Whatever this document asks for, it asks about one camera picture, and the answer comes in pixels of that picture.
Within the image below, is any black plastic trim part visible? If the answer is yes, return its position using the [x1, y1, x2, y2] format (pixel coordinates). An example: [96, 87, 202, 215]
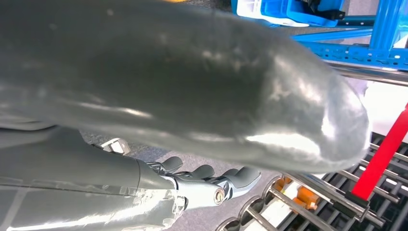
[296, 0, 346, 21]

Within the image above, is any blue plastic crate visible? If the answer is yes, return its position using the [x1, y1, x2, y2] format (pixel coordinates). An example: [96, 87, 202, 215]
[261, 0, 346, 28]

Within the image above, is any metal floor socket plate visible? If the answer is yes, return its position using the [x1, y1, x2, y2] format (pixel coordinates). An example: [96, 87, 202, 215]
[101, 138, 131, 156]

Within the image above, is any black stanchion storage rack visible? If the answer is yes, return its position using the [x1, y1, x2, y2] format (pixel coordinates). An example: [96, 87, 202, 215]
[277, 132, 408, 231]

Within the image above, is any red barrier belt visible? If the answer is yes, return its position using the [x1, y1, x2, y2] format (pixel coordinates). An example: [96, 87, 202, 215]
[351, 103, 408, 202]

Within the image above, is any blue metal shelf rack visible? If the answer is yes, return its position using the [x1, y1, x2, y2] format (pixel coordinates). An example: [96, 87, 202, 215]
[288, 0, 408, 71]

